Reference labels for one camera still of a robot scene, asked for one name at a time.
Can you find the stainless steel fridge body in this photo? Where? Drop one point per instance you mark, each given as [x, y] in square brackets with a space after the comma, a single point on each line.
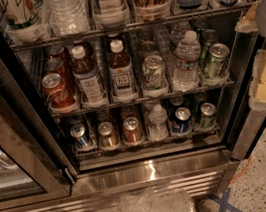
[200, 165]

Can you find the red cola can back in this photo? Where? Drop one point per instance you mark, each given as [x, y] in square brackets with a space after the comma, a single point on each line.
[58, 55]

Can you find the green can bottom shelf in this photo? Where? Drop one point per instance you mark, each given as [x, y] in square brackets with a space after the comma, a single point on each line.
[207, 115]

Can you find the red cola can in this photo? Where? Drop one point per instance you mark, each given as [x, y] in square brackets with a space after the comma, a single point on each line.
[62, 71]
[57, 91]
[58, 55]

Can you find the brown tea bottle right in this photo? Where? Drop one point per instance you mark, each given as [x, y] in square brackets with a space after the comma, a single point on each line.
[120, 69]

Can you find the middle wire shelf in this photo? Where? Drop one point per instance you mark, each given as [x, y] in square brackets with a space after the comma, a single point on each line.
[145, 99]

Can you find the bottom wire shelf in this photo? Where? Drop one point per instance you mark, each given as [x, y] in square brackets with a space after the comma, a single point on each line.
[122, 147]

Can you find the white green soda can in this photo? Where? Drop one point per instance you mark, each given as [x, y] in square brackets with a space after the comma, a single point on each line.
[153, 69]

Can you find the silver can behind soda can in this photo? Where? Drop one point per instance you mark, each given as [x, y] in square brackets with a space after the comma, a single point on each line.
[147, 48]

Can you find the clear water bottle shelf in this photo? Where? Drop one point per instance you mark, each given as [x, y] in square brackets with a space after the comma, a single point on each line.
[67, 17]
[157, 126]
[187, 55]

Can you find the top wire shelf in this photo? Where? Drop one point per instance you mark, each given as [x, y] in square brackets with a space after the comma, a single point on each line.
[134, 26]

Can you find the red cola can front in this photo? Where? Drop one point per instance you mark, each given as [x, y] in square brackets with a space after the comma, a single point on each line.
[57, 91]

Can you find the clear water bottle top shelf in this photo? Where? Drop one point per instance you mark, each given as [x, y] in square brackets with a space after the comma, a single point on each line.
[67, 17]

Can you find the blue pepsi can bottom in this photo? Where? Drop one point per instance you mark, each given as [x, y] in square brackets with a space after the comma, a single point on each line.
[181, 120]

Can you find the wire shelf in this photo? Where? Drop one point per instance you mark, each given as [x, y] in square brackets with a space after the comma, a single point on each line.
[145, 99]
[122, 147]
[134, 26]

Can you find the brown tea bottle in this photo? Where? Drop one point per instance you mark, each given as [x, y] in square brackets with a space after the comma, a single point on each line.
[120, 69]
[87, 76]

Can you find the blue tape cross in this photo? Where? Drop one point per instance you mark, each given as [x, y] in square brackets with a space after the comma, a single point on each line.
[223, 202]

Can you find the clear water bottle bottom shelf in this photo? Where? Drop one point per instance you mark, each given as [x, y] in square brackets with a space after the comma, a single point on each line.
[157, 126]

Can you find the glass fridge door left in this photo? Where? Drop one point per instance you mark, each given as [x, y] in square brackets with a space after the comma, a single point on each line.
[33, 177]

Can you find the clear water bottle middle shelf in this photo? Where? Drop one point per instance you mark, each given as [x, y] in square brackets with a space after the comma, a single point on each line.
[187, 55]

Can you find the brown tea bottle left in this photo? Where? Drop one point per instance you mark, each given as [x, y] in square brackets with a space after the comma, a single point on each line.
[87, 76]

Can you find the red can bottom shelf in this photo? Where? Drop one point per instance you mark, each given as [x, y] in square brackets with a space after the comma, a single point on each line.
[132, 130]

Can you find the red cola can middle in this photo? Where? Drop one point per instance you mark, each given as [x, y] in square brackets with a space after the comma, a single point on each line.
[62, 71]

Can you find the blue can bottom left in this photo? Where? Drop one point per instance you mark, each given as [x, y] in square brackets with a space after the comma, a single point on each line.
[81, 135]

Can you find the gold can bottom shelf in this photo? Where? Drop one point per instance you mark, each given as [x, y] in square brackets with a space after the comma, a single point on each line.
[107, 135]

